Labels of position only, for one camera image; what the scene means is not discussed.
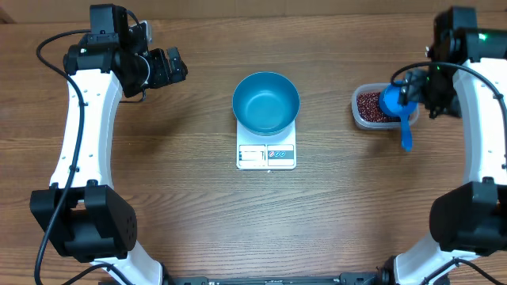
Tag blue bowl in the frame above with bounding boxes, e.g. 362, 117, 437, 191
231, 71, 301, 136

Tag blue plastic scoop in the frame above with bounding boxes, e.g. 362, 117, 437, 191
379, 84, 417, 152

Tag red beans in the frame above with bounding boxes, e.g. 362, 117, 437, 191
356, 92, 400, 123

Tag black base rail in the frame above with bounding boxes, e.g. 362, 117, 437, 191
162, 272, 395, 285

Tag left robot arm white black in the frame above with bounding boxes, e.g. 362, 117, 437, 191
29, 4, 188, 284

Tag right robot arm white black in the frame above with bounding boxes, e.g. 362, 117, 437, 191
376, 6, 506, 284

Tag clear plastic container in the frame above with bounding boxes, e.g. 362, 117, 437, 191
351, 83, 401, 131

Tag white kitchen scale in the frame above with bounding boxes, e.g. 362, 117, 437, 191
236, 121, 297, 171

